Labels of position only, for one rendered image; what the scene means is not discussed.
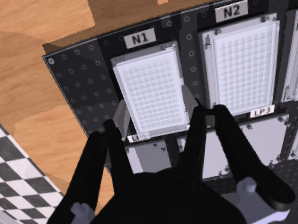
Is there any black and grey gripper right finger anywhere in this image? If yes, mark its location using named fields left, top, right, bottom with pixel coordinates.
left=165, top=84, right=296, bottom=224

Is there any white button panel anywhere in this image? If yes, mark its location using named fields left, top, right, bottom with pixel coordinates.
left=221, top=192, right=238, bottom=206

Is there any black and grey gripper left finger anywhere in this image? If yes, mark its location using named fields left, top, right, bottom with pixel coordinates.
left=46, top=99, right=143, bottom=224

